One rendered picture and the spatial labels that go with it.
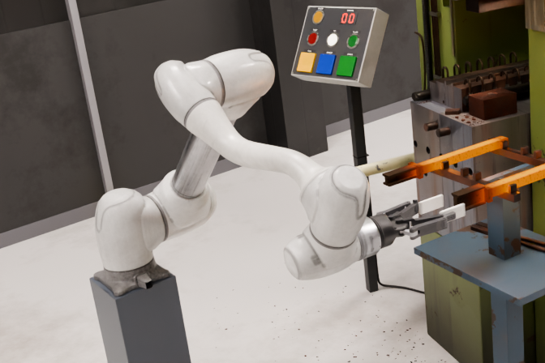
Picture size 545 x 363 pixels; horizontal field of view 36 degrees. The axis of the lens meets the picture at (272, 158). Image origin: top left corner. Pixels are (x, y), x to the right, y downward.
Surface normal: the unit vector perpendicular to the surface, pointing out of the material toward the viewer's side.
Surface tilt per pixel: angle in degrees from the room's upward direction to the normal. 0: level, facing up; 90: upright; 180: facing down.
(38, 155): 90
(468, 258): 0
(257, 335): 0
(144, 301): 90
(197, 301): 0
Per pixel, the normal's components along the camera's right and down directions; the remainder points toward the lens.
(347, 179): 0.25, -0.58
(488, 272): -0.12, -0.94
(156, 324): 0.56, 0.20
